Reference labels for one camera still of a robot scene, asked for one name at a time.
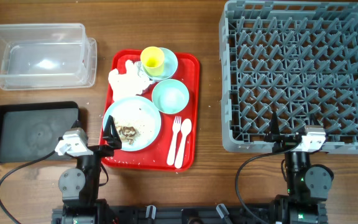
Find food scraps and rice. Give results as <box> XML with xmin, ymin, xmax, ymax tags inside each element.
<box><xmin>115</xmin><ymin>119</ymin><xmax>155</xmax><ymax>146</ymax></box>

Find light blue plate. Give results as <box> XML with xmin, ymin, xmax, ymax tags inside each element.
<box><xmin>102</xmin><ymin>96</ymin><xmax>162</xmax><ymax>152</ymax></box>

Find white napkin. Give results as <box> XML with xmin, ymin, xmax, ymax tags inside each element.
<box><xmin>108</xmin><ymin>60</ymin><xmax>155</xmax><ymax>101</ymax></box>

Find mint green bowl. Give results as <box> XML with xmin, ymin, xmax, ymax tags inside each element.
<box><xmin>152</xmin><ymin>79</ymin><xmax>190</xmax><ymax>114</ymax></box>

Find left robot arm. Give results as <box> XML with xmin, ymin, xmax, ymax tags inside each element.
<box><xmin>52</xmin><ymin>116</ymin><xmax>122</xmax><ymax>224</ymax></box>

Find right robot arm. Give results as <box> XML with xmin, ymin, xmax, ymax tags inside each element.
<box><xmin>264</xmin><ymin>113</ymin><xmax>334</xmax><ymax>224</ymax></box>

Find grey dishwasher rack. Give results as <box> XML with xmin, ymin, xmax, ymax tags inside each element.
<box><xmin>219</xmin><ymin>1</ymin><xmax>358</xmax><ymax>154</ymax></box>

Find black food waste tray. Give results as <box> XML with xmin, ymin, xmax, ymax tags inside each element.
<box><xmin>0</xmin><ymin>101</ymin><xmax>80</xmax><ymax>163</ymax></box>

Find clear plastic waste bin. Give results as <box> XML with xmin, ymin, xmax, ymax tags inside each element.
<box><xmin>0</xmin><ymin>23</ymin><xmax>97</xmax><ymax>90</ymax></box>

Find red serving tray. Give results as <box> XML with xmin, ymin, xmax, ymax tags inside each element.
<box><xmin>102</xmin><ymin>49</ymin><xmax>200</xmax><ymax>172</ymax></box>

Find white plastic fork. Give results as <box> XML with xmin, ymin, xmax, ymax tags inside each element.
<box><xmin>167</xmin><ymin>116</ymin><xmax>181</xmax><ymax>166</ymax></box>

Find white plastic spoon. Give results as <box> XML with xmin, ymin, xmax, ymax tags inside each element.
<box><xmin>174</xmin><ymin>118</ymin><xmax>192</xmax><ymax>169</ymax></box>

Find yellow plastic cup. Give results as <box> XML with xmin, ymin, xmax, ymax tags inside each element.
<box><xmin>140</xmin><ymin>46</ymin><xmax>165</xmax><ymax>77</ymax></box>

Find light blue small bowl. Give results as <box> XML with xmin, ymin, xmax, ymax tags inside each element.
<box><xmin>142</xmin><ymin>47</ymin><xmax>178</xmax><ymax>82</ymax></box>

